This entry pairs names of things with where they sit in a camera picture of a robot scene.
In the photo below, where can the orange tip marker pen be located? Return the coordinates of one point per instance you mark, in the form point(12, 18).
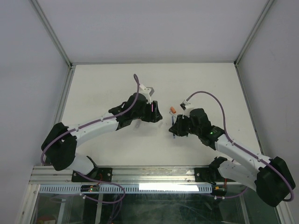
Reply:
point(138, 123)

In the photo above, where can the blue gel pen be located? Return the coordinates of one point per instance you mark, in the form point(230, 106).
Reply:
point(172, 122)

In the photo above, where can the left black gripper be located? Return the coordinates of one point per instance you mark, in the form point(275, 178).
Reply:
point(156, 116)

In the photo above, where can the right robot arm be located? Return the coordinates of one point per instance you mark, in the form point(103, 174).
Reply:
point(269, 178)

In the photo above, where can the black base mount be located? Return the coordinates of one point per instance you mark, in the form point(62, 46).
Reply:
point(205, 174)
point(97, 174)

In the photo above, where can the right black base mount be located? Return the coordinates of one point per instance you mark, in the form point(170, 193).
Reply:
point(205, 174)

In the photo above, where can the white slotted cable duct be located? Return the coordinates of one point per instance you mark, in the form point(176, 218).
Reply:
point(143, 188)

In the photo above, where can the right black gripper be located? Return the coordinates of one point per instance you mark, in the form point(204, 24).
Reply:
point(177, 128)

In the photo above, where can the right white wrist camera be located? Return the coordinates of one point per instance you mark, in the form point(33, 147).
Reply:
point(187, 107)

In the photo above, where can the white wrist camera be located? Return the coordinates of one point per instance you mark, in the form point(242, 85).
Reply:
point(187, 107)
point(147, 92)

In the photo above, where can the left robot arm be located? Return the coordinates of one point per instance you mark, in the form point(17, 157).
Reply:
point(62, 141)

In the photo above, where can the aluminium mounting rail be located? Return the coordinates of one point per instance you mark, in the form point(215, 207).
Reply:
point(123, 174)

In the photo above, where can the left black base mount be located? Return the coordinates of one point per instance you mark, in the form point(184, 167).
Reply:
point(97, 174)

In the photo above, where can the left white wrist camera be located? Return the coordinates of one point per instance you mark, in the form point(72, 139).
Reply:
point(147, 92)

